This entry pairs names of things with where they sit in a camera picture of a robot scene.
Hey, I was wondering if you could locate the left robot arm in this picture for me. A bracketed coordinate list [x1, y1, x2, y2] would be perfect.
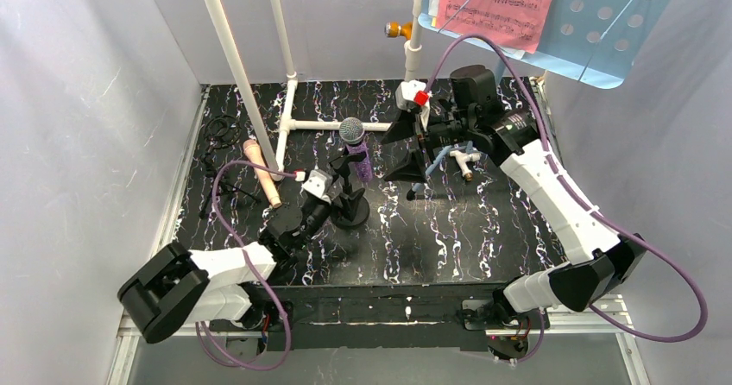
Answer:
[117, 170, 333, 344]

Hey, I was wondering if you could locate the purple cable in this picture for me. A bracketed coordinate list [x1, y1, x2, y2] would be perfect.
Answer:
[426, 33, 709, 363]
[194, 160, 304, 372]

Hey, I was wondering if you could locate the orange knob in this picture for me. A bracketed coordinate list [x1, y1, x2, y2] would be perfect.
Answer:
[384, 22, 413, 40]

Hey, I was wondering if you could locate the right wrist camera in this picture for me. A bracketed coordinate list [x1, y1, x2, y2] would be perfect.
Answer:
[396, 79, 430, 129]

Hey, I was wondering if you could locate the white pipe piece brass end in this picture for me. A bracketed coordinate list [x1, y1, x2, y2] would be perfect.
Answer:
[449, 150, 481, 182]

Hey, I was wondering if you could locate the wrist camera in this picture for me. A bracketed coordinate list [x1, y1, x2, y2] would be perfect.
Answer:
[295, 169, 333, 204]
[396, 79, 430, 129]

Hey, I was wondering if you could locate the white PVC pipe frame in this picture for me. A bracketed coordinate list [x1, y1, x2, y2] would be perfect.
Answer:
[192, 0, 427, 182]

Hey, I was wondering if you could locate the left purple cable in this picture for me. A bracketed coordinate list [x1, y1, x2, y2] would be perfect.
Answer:
[194, 160, 304, 372]

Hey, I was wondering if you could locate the blue music stand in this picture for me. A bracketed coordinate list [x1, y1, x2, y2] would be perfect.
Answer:
[385, 0, 671, 89]

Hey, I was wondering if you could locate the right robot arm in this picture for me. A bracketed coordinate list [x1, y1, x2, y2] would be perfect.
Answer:
[382, 65, 645, 319]

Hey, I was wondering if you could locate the purple glitter microphone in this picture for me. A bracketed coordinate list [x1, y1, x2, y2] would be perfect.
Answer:
[338, 117, 374, 184]

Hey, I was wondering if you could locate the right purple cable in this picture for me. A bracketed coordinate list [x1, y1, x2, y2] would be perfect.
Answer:
[426, 33, 709, 363]

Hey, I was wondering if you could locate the black round-base microphone stand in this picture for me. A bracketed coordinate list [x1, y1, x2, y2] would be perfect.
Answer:
[329, 148, 370, 230]

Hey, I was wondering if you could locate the pink microphone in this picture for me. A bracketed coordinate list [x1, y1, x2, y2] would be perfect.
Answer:
[243, 139, 282, 208]

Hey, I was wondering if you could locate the pink sheet music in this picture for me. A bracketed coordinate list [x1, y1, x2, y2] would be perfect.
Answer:
[428, 0, 552, 54]

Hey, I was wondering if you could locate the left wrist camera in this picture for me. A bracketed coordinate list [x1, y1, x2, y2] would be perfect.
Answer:
[295, 169, 333, 204]

